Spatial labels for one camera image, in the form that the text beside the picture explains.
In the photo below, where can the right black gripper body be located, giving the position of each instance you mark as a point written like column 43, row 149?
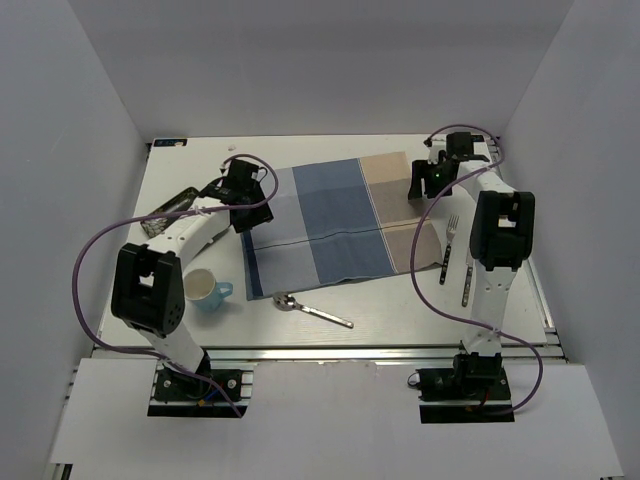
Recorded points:
column 438, row 179

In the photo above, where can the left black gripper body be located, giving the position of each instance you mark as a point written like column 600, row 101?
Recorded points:
column 256, row 196

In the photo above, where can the dark floral rectangular plate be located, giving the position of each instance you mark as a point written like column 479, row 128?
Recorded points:
column 179, row 203

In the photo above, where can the metal fork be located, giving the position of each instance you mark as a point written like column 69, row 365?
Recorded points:
column 450, row 233

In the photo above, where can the light blue mug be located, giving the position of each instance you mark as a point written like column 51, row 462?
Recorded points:
column 204, row 291

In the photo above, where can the blue beige checked placemat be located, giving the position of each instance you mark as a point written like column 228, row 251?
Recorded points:
column 338, row 221

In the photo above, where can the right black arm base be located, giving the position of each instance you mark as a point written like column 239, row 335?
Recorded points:
column 473, row 390

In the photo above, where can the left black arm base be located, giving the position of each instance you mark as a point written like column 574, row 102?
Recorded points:
column 174, row 395

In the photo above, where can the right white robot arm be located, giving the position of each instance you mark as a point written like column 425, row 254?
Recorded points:
column 501, row 235

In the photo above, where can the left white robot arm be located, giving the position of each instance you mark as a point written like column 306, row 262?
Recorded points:
column 148, row 293

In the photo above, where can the metal spoon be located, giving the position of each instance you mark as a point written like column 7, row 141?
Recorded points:
column 286, row 302

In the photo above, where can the left blue table label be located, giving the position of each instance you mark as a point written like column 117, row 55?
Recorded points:
column 166, row 143

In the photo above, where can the metal table knife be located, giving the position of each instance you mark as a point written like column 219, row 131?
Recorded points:
column 468, row 279

